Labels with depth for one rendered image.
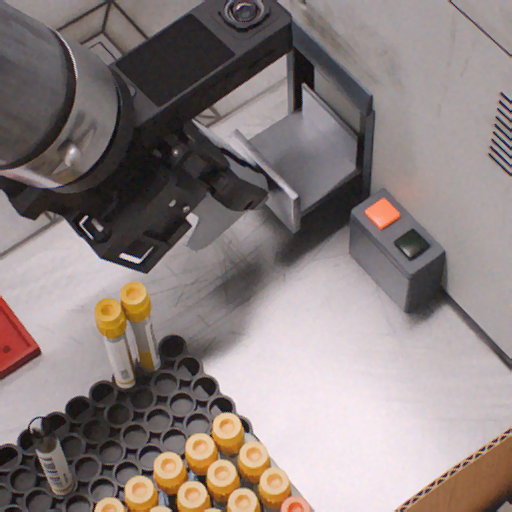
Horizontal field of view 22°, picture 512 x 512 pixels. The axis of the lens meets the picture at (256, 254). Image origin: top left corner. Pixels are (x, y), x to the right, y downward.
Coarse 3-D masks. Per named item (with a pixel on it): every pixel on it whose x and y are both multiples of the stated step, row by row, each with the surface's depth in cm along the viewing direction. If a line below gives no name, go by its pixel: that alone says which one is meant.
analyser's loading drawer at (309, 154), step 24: (312, 96) 86; (288, 120) 89; (312, 120) 88; (336, 120) 85; (240, 144) 86; (264, 144) 88; (288, 144) 88; (312, 144) 88; (336, 144) 87; (360, 144) 85; (264, 168) 85; (288, 168) 87; (312, 168) 87; (336, 168) 87; (360, 168) 87; (288, 192) 84; (312, 192) 86; (336, 192) 86; (288, 216) 86
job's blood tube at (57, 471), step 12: (36, 420) 72; (48, 420) 71; (36, 432) 73; (48, 432) 71; (36, 444) 72; (48, 444) 72; (48, 456) 73; (60, 456) 74; (48, 468) 74; (60, 468) 75; (48, 480) 76; (60, 480) 76; (72, 480) 77; (60, 492) 77
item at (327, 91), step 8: (320, 72) 84; (320, 80) 85; (320, 88) 86; (328, 88) 85; (336, 88) 84; (320, 96) 86; (328, 96) 85; (336, 96) 84; (344, 96) 83; (328, 104) 86; (336, 104) 85; (344, 104) 84; (352, 104) 83; (336, 112) 86; (344, 112) 85; (352, 112) 84; (360, 112) 83; (344, 120) 85; (352, 120) 84; (360, 120) 83; (352, 128) 85; (360, 128) 84; (360, 136) 85
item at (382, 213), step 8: (384, 200) 84; (368, 208) 83; (376, 208) 83; (384, 208) 83; (392, 208) 83; (368, 216) 83; (376, 216) 83; (384, 216) 83; (392, 216) 83; (376, 224) 83; (384, 224) 83
